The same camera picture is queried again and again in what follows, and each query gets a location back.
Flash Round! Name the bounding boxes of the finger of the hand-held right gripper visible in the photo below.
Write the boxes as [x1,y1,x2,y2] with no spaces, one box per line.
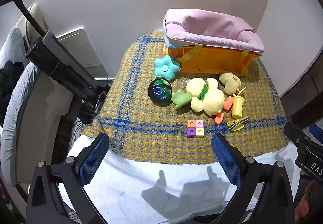
[283,122,313,157]

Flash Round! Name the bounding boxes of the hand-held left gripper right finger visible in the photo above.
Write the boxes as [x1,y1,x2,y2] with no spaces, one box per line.
[211,133,296,224]

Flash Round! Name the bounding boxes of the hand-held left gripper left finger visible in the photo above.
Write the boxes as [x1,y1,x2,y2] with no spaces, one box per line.
[26,133,110,224]

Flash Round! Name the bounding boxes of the cream heart plush hair clip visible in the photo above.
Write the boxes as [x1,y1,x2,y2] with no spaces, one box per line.
[219,72,246,96]

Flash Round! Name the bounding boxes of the orange plastic basket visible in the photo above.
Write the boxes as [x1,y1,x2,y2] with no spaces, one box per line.
[163,42,260,77]

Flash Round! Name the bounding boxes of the orange basket with pink liner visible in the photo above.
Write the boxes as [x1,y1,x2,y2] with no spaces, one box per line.
[163,8,265,63]

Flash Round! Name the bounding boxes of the person's right hand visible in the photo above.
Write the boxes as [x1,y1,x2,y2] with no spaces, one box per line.
[295,180,316,224]

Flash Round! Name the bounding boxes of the blue item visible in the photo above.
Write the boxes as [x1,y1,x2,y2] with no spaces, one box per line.
[308,123,323,144]

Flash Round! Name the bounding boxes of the dark wooden furniture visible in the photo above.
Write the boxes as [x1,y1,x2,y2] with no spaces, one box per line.
[280,73,323,123]

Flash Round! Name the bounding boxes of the colourful cube block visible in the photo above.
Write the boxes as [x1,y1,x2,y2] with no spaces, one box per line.
[187,120,204,137]

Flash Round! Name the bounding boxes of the yellow plastic cup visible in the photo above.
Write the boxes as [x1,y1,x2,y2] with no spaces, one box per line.
[231,94,245,119]

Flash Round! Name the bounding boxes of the yellow and blue plaid blanket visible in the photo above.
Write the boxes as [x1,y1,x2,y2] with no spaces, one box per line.
[81,31,289,165]

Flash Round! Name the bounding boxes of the yellow duck plush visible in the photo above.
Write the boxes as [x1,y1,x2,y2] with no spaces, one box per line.
[186,78,233,125]

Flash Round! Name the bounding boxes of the cream armchair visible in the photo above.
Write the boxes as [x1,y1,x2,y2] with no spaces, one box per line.
[15,3,76,184]

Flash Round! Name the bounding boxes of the green frog plush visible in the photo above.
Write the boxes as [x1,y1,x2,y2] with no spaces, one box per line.
[171,89,193,110]

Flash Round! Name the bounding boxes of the grey chair cushion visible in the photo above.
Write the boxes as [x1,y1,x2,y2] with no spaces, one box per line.
[0,26,41,186]

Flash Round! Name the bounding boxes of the dark starry ball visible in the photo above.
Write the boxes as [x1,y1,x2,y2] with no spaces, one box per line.
[148,79,172,106]

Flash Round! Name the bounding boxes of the teal flower plush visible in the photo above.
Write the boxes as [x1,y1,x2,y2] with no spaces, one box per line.
[154,55,181,80]

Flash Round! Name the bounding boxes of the black clothing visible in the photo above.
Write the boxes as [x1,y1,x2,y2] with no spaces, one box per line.
[0,61,24,126]

